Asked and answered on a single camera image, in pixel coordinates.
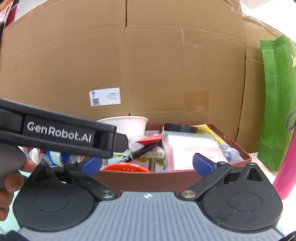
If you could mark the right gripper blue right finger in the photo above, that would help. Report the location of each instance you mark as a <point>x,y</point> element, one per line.
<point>212,174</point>

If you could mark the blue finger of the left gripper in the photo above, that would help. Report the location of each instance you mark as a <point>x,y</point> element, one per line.
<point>120,143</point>

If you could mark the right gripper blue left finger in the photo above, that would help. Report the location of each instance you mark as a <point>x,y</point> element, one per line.
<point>83,172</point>

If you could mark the black marker pen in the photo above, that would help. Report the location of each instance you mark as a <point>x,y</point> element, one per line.
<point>138,153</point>

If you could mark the red tube of cream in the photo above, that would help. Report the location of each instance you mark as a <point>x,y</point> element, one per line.
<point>157,137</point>

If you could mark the black electrical tape roll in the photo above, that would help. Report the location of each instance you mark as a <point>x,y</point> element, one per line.
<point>179,128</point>

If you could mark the person left hand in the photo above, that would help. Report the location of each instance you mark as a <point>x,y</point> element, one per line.
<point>13,183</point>

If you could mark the white ribbed paper bowl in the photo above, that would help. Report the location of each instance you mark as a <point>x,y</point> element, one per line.
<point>131,126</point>

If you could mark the orange plastic item in box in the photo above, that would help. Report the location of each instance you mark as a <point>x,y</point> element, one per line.
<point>125,167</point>

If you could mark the green white packets in box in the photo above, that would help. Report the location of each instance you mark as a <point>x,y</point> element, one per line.
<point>152,160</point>

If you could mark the brown cardboard storage box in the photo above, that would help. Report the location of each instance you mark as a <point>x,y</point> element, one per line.
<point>164,181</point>

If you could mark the clear plastic bag in box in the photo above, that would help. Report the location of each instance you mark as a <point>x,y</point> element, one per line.
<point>180,148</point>

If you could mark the white shipping label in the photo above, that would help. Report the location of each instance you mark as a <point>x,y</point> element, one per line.
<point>108,96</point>

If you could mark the pink water bottle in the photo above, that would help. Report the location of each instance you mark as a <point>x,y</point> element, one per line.
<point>285,179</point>

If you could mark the green non-woven bag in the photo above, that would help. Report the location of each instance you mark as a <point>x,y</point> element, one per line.
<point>279,102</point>

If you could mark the large cardboard box wall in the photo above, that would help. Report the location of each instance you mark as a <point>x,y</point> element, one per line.
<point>174,62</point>

